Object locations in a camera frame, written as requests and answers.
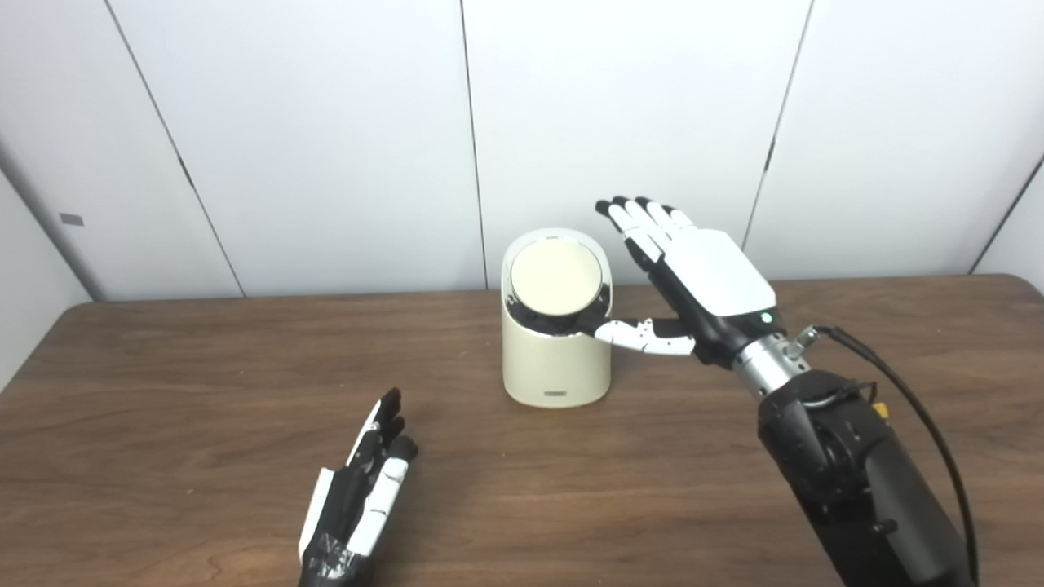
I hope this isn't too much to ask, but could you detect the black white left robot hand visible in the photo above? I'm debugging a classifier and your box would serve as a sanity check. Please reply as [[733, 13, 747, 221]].
[[297, 387, 419, 587]]

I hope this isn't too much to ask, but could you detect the cream-colored bin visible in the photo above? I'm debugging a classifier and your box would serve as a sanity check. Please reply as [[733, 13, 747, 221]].
[[500, 228, 614, 408]]

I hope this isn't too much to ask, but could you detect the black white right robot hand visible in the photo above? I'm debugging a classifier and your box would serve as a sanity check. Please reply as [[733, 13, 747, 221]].
[[576, 196, 788, 369]]

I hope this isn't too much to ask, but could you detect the round cream bin lid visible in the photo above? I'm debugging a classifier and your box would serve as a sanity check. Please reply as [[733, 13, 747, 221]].
[[511, 239, 604, 315]]

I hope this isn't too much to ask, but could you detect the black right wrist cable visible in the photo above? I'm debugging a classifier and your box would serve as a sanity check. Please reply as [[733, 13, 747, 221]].
[[795, 324, 980, 587]]

